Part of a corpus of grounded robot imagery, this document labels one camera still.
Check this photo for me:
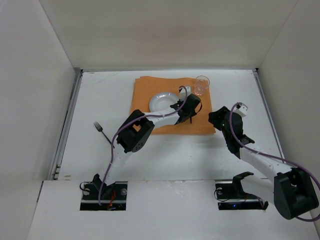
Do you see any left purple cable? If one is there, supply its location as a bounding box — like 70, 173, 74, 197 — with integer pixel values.
98, 85, 192, 206

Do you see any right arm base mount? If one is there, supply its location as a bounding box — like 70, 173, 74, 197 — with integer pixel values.
214, 180, 269, 211

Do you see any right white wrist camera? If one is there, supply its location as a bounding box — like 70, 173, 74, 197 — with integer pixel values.
234, 102, 248, 118

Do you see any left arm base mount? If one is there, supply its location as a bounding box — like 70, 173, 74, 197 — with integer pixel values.
79, 181, 128, 211

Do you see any aluminium table rail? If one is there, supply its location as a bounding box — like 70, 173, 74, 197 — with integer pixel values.
252, 67, 286, 161
48, 67, 83, 181

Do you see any clear plastic plate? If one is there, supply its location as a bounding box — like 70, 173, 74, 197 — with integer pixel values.
149, 92, 180, 112

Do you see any black plastic fork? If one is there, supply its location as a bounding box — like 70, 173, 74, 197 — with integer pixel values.
93, 121, 112, 145

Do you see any clear plastic cup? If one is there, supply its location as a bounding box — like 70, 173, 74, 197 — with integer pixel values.
193, 75, 210, 96

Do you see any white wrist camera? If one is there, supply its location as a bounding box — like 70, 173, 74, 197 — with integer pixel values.
179, 85, 192, 101
234, 102, 248, 118

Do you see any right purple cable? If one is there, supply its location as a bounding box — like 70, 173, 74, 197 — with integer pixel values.
229, 101, 320, 223

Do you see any left aluminium table rail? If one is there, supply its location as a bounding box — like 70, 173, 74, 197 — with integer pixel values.
48, 67, 83, 181

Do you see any purple cable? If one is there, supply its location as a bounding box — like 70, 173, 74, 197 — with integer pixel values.
98, 85, 192, 206
229, 101, 320, 223

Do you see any orange cloth napkin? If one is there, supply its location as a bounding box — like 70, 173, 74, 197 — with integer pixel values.
130, 76, 216, 135

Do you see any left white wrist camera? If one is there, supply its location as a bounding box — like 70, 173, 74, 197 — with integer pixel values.
179, 85, 192, 101

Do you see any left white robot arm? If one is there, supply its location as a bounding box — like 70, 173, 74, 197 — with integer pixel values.
92, 93, 202, 202

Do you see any right aluminium table rail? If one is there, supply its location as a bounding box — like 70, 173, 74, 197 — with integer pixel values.
252, 67, 286, 161

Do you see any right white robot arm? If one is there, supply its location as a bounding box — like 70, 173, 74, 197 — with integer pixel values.
208, 102, 320, 220

